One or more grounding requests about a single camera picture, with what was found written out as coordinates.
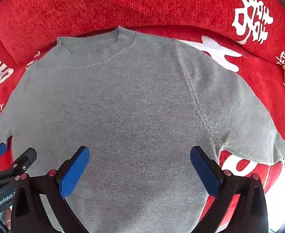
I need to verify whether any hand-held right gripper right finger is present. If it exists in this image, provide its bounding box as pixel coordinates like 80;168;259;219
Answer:
190;146;269;233

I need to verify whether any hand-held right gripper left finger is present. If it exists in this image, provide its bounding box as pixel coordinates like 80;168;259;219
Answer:
10;146;91;233

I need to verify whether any grey knit sweater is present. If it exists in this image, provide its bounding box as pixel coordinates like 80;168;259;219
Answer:
0;26;285;233

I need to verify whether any red printed sofa cover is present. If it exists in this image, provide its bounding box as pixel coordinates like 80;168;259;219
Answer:
0;0;285;233

